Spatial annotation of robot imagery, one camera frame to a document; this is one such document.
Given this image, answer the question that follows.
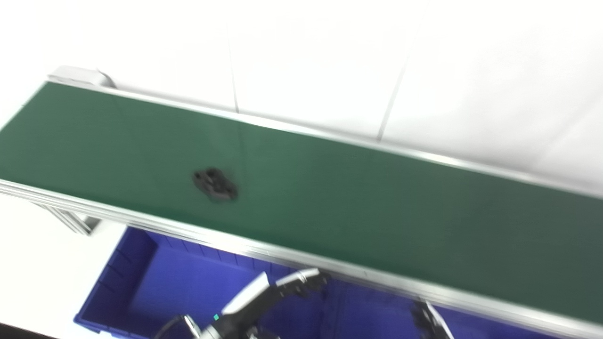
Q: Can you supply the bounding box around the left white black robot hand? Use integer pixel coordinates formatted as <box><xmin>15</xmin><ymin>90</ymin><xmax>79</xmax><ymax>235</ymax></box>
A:
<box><xmin>221</xmin><ymin>268</ymin><xmax>328</xmax><ymax>339</ymax></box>

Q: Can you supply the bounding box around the grey conveyor end housing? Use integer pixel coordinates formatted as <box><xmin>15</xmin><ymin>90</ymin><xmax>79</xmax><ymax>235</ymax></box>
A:
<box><xmin>47</xmin><ymin>66</ymin><xmax>116</xmax><ymax>89</ymax></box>

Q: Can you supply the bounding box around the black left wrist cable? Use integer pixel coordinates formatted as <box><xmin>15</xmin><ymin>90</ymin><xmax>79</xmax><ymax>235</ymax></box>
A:
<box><xmin>153</xmin><ymin>314</ymin><xmax>203</xmax><ymax>339</ymax></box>

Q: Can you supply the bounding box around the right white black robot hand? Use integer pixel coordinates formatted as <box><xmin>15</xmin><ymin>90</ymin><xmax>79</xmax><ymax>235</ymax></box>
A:
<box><xmin>411</xmin><ymin>301</ymin><xmax>456</xmax><ymax>339</ymax></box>

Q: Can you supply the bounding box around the blue plastic bin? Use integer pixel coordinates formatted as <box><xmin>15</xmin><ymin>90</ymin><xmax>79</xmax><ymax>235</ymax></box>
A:
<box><xmin>74</xmin><ymin>226</ymin><xmax>340</xmax><ymax>339</ymax></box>
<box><xmin>330</xmin><ymin>278</ymin><xmax>566</xmax><ymax>339</ymax></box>

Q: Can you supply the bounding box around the aluminium conveyor support leg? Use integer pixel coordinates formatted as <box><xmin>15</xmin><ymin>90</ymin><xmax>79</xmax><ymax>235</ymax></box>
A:
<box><xmin>45</xmin><ymin>205</ymin><xmax>102</xmax><ymax>235</ymax></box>

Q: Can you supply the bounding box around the green conveyor belt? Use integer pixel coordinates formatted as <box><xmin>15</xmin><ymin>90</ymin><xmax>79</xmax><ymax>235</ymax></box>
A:
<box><xmin>0</xmin><ymin>80</ymin><xmax>603</xmax><ymax>339</ymax></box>

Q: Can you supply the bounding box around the black metal part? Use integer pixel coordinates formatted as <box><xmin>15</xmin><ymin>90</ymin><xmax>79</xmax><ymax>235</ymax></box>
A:
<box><xmin>192</xmin><ymin>167</ymin><xmax>239</xmax><ymax>203</ymax></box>

